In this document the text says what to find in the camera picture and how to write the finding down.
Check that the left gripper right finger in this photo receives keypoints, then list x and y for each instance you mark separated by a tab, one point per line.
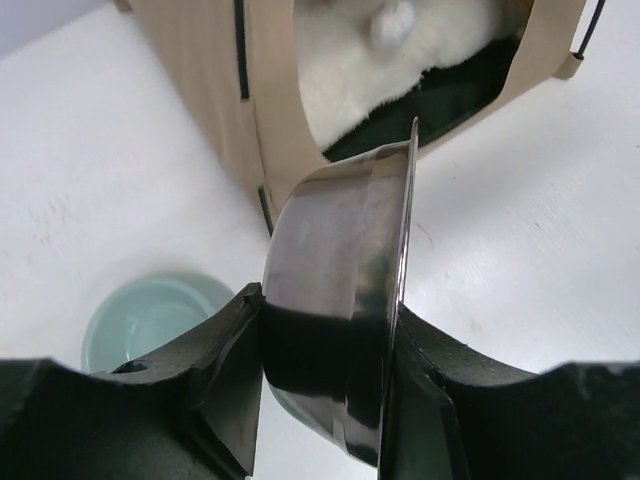
455	413

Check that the stainless steel bowl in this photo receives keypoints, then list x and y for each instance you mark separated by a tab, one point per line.
332	286

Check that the white fluffy cushion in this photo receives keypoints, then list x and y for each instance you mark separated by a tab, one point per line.
353	56

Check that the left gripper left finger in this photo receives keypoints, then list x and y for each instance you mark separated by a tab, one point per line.
187	410

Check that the green double pet bowl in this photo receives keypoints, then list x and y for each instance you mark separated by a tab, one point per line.
146	313

